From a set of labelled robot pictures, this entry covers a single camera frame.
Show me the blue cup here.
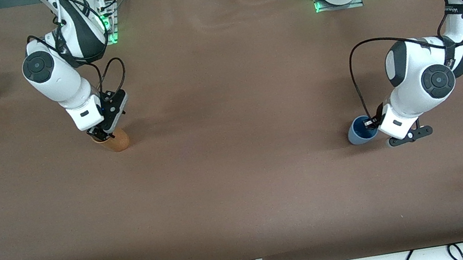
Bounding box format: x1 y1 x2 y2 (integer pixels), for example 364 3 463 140
344 113 381 147

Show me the brown wooden cup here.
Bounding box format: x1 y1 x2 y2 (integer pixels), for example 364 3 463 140
91 126 131 156

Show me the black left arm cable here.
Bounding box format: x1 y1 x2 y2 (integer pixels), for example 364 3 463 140
337 0 463 127

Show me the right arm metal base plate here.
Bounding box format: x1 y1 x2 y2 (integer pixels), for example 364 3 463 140
95 1 122 46

